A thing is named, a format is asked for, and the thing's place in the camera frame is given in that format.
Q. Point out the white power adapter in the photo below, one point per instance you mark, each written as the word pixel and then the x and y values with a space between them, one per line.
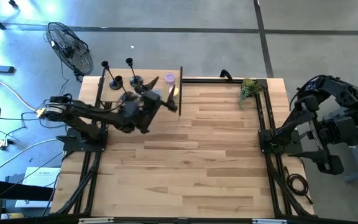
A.
pixel 2 143

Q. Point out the purple candle glass jar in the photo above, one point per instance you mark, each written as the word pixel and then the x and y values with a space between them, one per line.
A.
pixel 170 78

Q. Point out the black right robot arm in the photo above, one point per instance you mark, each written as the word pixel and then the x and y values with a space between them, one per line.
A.
pixel 340 90

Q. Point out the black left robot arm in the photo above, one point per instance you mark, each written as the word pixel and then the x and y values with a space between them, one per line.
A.
pixel 82 113

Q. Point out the black side desk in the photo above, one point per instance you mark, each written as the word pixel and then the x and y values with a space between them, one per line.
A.
pixel 20 191

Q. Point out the yellow candle glass jar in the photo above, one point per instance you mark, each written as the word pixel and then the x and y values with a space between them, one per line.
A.
pixel 170 90

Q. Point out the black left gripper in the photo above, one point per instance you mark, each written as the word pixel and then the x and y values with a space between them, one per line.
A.
pixel 141 113

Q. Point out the green potted succulent plant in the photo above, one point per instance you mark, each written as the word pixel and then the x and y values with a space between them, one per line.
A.
pixel 250 87

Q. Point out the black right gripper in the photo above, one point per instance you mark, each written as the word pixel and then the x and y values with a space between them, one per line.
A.
pixel 340 130

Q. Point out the black table frame rail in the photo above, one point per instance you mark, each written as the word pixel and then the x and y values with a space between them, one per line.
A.
pixel 261 109

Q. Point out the white paper sheet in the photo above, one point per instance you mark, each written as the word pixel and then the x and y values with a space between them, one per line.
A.
pixel 39 183

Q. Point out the wooden shelf black legs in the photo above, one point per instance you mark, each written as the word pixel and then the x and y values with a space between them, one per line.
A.
pixel 160 74

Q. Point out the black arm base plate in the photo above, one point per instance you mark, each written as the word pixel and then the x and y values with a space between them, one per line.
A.
pixel 264 146
pixel 73 143

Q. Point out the white table edge bracket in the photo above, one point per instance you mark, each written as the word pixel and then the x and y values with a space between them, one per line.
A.
pixel 95 220
pixel 269 221

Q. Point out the black metal candlestick holder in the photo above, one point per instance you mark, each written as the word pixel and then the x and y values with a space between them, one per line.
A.
pixel 118 79
pixel 136 81
pixel 113 84

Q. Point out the black floor fan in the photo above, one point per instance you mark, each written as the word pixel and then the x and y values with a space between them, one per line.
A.
pixel 70 49

